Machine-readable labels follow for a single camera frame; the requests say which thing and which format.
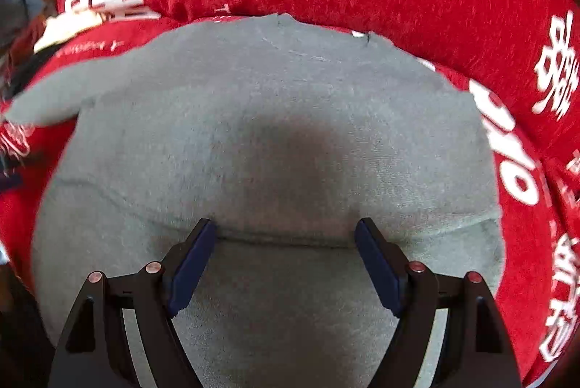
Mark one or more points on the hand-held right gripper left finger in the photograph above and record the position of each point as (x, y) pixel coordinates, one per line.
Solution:
(192, 265)

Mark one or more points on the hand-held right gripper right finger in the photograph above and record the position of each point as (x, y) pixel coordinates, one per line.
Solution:
(378, 268)

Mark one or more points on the grey knit garment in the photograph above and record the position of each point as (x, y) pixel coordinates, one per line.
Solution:
(272, 98)

